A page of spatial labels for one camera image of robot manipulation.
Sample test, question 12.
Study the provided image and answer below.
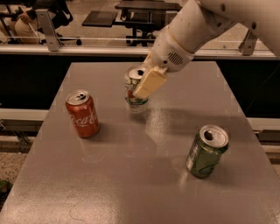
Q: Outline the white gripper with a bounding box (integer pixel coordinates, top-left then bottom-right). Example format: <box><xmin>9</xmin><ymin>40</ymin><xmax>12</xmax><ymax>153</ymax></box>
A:
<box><xmin>133</xmin><ymin>27</ymin><xmax>193</xmax><ymax>99</ymax></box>

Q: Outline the white 7up can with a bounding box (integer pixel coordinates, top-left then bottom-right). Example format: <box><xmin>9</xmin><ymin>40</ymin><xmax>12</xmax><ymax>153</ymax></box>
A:
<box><xmin>124</xmin><ymin>66</ymin><xmax>148</xmax><ymax>114</ymax></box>

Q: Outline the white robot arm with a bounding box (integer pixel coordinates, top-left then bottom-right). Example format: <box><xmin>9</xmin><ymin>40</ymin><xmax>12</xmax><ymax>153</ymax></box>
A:
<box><xmin>133</xmin><ymin>0</ymin><xmax>280</xmax><ymax>99</ymax></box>

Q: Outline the red coca-cola can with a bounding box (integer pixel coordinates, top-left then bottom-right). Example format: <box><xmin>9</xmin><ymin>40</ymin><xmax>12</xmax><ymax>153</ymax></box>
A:
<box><xmin>66</xmin><ymin>89</ymin><xmax>99</xmax><ymax>138</ymax></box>

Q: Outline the green soda can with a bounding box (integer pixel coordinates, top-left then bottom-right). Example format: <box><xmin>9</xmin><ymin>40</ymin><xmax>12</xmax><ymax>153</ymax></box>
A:
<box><xmin>186</xmin><ymin>124</ymin><xmax>229</xmax><ymax>179</ymax></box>

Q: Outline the black office chair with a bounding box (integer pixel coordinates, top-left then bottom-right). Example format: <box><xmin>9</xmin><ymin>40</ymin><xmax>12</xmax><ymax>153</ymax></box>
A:
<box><xmin>121</xmin><ymin>10</ymin><xmax>165</xmax><ymax>46</ymax></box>

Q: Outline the black desk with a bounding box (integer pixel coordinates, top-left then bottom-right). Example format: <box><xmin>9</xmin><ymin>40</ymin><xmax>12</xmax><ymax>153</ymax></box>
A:
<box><xmin>81</xmin><ymin>1</ymin><xmax>183</xmax><ymax>29</ymax></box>

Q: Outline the seated person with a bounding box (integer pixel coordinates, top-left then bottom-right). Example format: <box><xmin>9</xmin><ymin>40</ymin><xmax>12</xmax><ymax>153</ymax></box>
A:
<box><xmin>0</xmin><ymin>0</ymin><xmax>73</xmax><ymax>45</ymax></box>

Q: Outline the metal window rail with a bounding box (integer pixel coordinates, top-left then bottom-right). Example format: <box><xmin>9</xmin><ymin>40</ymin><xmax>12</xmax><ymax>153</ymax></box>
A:
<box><xmin>0</xmin><ymin>45</ymin><xmax>279</xmax><ymax>60</ymax></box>

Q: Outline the right metal bracket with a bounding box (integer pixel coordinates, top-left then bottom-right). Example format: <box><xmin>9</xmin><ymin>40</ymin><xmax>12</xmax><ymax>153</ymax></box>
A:
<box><xmin>238</xmin><ymin>30</ymin><xmax>258</xmax><ymax>56</ymax></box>

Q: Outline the metal bracket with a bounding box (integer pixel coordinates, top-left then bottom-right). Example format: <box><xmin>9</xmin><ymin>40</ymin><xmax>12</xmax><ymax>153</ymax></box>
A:
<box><xmin>36</xmin><ymin>9</ymin><xmax>60</xmax><ymax>52</ymax></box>
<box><xmin>238</xmin><ymin>30</ymin><xmax>258</xmax><ymax>56</ymax></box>

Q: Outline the left metal bracket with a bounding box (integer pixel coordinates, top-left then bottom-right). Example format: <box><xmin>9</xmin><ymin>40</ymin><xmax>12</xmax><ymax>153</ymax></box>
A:
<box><xmin>36</xmin><ymin>9</ymin><xmax>60</xmax><ymax>52</ymax></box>

